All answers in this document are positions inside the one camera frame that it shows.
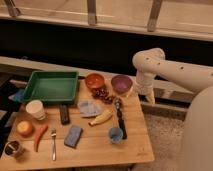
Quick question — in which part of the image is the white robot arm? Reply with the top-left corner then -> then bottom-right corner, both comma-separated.
132,48 -> 213,171

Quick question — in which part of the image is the blue plastic cup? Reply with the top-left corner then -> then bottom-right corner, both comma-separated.
108,127 -> 123,144

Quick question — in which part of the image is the dark grapes bunch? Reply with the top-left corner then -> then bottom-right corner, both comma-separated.
92,88 -> 115,104

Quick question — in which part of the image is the yellow banana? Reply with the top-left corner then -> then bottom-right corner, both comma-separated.
89,110 -> 112,126

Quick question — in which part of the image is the red apple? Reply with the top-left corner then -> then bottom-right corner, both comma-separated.
17,121 -> 33,136

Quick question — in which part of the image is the blue object at table edge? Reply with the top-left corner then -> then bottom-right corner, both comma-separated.
9,89 -> 24,103

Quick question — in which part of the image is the silver fork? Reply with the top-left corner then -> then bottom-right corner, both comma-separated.
51,129 -> 56,161

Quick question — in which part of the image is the metal can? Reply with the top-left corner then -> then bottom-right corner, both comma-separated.
4,141 -> 22,158

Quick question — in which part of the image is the blue sponge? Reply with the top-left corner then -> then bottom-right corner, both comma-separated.
64,125 -> 83,148

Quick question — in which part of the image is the green plastic tray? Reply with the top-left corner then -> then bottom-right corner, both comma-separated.
23,71 -> 78,104

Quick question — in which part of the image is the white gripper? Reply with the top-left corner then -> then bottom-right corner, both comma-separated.
135,72 -> 155,105

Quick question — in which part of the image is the white paper cup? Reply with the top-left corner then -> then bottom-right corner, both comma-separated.
26,100 -> 46,120

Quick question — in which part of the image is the orange bowl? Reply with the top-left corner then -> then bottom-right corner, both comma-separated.
85,73 -> 105,89

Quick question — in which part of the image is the black handled utensil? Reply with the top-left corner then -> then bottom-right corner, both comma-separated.
114,98 -> 127,139

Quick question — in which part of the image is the black eraser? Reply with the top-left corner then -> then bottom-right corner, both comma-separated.
60,105 -> 70,125

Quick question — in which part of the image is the purple bowl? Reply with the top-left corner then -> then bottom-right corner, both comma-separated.
111,75 -> 133,94

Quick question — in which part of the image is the red chili pepper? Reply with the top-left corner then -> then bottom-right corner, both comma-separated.
34,124 -> 48,152

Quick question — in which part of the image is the light blue cloth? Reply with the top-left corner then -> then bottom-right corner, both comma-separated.
78,100 -> 102,118

